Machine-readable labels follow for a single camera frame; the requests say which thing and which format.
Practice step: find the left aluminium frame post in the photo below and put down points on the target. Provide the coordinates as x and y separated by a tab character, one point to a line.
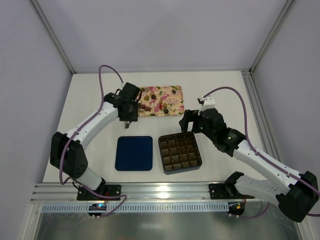
52	35

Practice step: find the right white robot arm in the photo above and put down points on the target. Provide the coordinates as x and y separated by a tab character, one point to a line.
294	193

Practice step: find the aluminium mounting rail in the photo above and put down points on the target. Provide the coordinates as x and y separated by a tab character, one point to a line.
53	192

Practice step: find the right aluminium frame post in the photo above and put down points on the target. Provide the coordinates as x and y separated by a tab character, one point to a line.
276	26

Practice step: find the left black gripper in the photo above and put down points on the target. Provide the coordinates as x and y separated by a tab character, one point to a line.
129	117

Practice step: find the aluminium frame post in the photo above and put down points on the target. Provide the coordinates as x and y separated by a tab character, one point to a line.
276	26
52	35

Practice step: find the dark blue box lid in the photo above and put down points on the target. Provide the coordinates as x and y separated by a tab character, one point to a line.
134	154

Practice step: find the white slotted cable duct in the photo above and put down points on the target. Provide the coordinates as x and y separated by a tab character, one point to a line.
136	207

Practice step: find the dark chocolate box with dividers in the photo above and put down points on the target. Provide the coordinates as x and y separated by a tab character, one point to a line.
179	153

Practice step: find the floral rectangular tray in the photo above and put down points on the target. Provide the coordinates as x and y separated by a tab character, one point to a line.
164	96

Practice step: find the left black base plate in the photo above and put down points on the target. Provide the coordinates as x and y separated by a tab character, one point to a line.
109	192

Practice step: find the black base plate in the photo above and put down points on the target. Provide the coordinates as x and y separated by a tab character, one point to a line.
109	192
222	191

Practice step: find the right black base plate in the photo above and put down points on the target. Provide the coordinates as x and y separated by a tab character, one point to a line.
222	191

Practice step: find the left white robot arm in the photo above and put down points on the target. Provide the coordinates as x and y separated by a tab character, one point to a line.
67	150

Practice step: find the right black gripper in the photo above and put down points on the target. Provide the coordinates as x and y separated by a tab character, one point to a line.
195	121

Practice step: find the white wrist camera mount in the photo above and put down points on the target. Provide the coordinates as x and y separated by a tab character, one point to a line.
206	103

